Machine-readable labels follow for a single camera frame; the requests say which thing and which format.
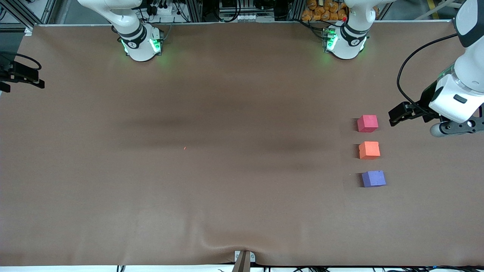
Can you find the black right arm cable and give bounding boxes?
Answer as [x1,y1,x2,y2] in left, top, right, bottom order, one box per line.
[0,52,42,71]

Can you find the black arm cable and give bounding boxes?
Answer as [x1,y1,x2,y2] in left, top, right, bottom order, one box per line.
[396,33,459,106]
[0,52,42,71]

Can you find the white power strip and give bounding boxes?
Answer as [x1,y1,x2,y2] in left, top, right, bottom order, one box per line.
[149,3,175,16]

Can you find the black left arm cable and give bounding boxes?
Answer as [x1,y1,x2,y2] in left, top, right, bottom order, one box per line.
[396,33,459,106]

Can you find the brown clamp bar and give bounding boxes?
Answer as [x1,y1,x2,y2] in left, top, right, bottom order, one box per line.
[231,252,251,272]

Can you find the green lit controller board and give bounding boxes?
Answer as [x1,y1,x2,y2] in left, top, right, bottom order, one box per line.
[321,26,337,53]

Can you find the metal table clamp bracket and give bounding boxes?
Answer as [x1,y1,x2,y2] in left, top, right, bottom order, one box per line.
[234,250,256,263]

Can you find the orange foam block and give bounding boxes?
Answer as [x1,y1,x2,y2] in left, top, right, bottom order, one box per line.
[358,141,381,160]

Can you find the pink foam block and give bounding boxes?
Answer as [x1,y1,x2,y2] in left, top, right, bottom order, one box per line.
[357,115,379,133]

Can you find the purple foam block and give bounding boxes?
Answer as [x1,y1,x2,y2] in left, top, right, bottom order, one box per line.
[361,170,387,188]

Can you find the brown table mat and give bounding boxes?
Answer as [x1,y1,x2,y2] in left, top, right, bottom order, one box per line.
[0,22,484,267]

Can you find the bag of orange fruits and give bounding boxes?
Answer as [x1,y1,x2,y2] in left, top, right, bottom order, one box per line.
[301,0,381,22]

